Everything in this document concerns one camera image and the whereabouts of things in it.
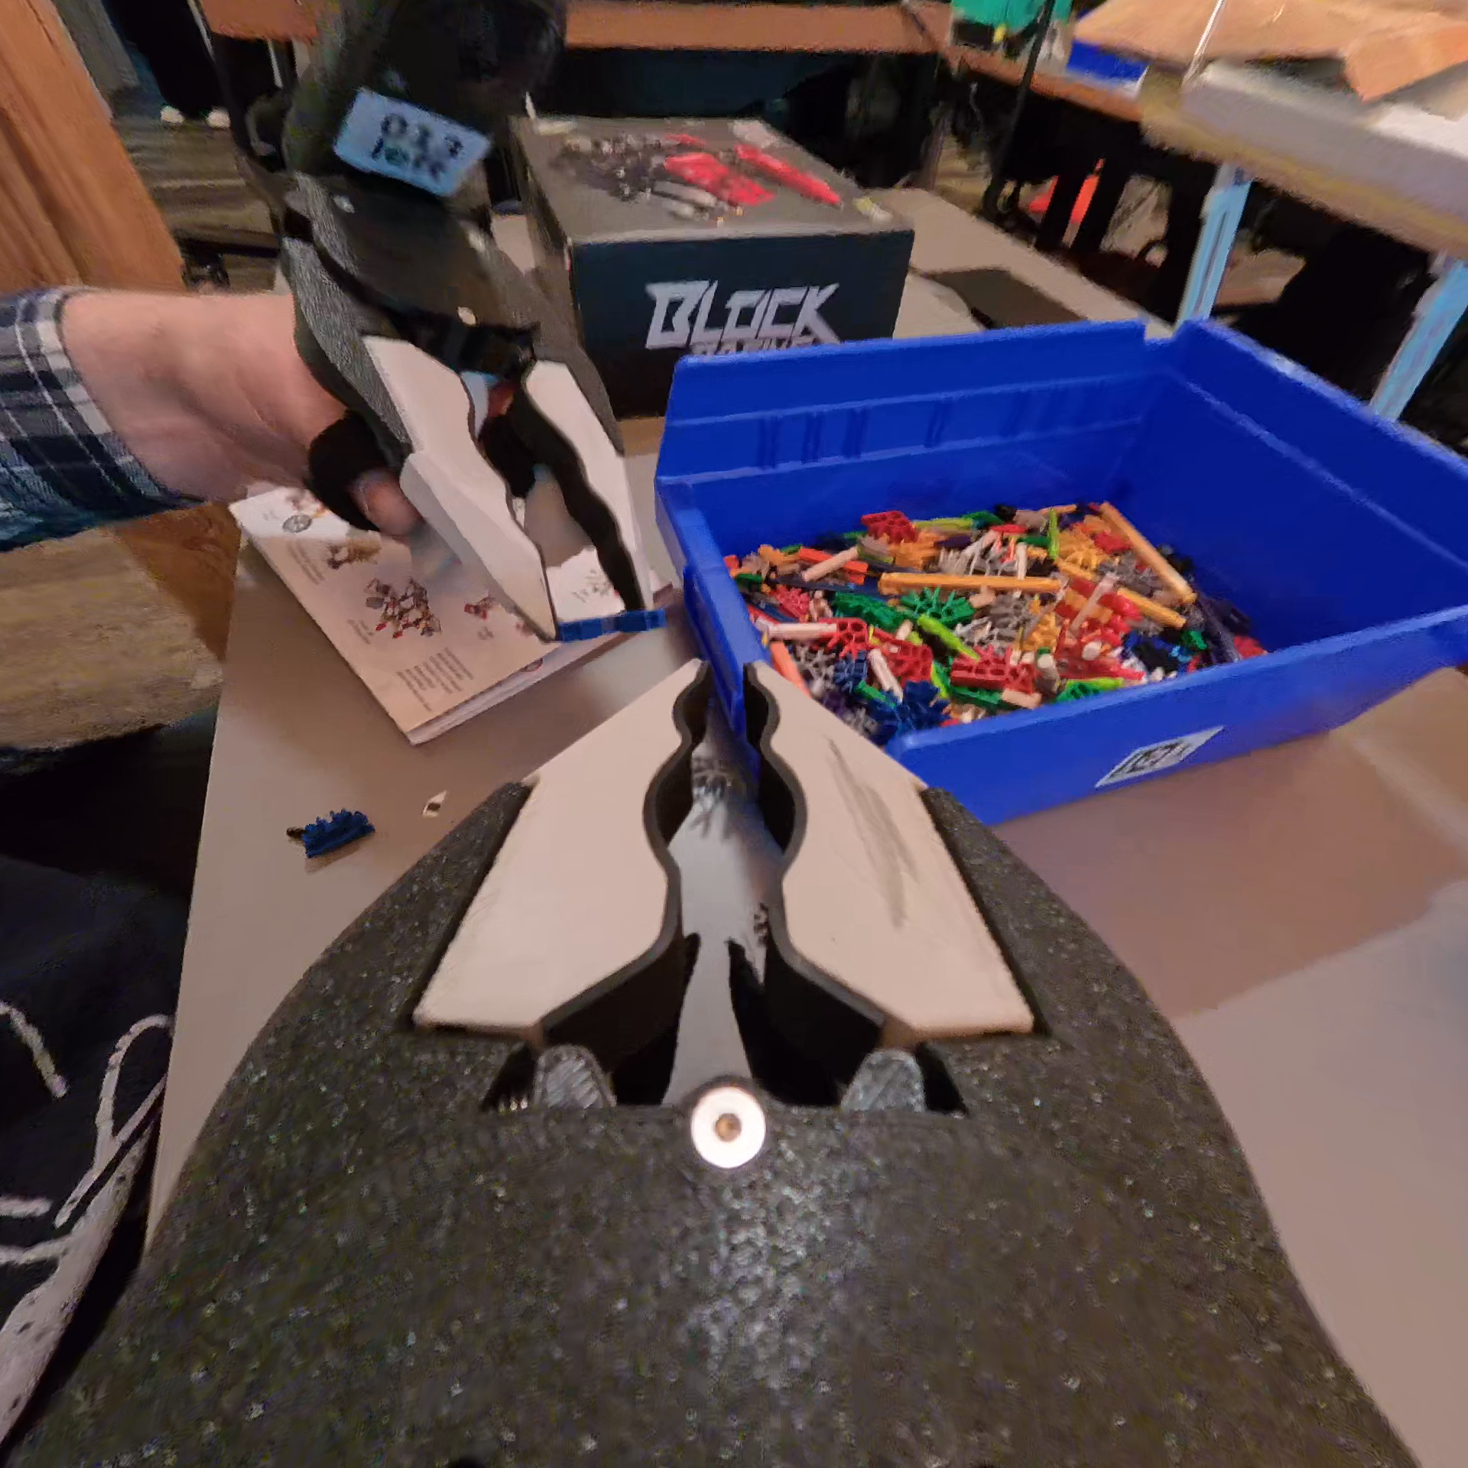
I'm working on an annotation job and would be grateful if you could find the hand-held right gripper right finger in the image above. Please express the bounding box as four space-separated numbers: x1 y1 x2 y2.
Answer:
728 662 1037 1091

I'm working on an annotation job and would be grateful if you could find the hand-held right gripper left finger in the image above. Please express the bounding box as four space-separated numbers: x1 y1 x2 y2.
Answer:
413 662 710 1079

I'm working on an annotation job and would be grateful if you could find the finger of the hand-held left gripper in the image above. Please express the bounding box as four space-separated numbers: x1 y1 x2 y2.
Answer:
369 334 567 639
512 354 654 618

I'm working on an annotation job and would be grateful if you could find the blue double snowflake connector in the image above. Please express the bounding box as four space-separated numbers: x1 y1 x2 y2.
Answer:
555 606 668 647

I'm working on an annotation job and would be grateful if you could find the grey snowflake connector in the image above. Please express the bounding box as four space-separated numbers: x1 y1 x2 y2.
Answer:
688 756 760 834

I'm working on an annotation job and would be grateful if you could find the blue plastic bin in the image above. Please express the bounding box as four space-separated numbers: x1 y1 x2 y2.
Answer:
654 319 1468 826

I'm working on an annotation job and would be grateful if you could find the person's left forearm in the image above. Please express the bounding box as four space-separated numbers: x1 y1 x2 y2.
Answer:
0 291 202 550

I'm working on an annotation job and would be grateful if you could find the person's left hand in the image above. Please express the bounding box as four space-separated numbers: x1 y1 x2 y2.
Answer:
61 291 424 538

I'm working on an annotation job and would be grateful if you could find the black printed cardboard box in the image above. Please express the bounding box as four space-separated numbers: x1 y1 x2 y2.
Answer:
512 116 919 418

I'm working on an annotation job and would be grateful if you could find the toy instruction booklet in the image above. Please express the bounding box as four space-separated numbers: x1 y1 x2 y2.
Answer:
227 490 678 744

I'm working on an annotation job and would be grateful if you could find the blue connector with black peg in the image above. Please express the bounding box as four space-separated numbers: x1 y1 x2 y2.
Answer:
289 805 376 864

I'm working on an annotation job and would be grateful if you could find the pile of colourful construction pieces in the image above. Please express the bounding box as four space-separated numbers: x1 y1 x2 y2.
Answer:
722 498 1269 744

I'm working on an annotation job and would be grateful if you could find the wooden desk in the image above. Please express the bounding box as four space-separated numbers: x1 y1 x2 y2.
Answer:
202 0 1152 116

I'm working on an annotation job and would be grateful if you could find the black flat pad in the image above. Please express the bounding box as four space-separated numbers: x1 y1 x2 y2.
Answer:
921 269 1082 334

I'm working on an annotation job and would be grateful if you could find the person's black printed shirt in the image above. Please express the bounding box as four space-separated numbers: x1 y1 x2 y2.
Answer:
0 736 219 1436

